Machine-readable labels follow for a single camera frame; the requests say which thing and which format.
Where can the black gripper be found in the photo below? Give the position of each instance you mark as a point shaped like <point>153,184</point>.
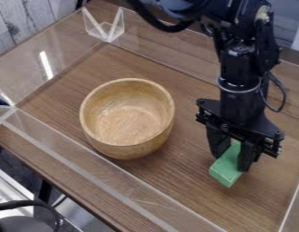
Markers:
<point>236,117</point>

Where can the green rectangular block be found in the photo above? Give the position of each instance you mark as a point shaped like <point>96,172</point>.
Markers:
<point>224,168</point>

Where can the light brown wooden bowl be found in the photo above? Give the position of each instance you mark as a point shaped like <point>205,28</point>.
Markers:
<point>127,117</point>

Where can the black table leg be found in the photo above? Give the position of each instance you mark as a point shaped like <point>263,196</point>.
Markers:
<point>45,191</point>

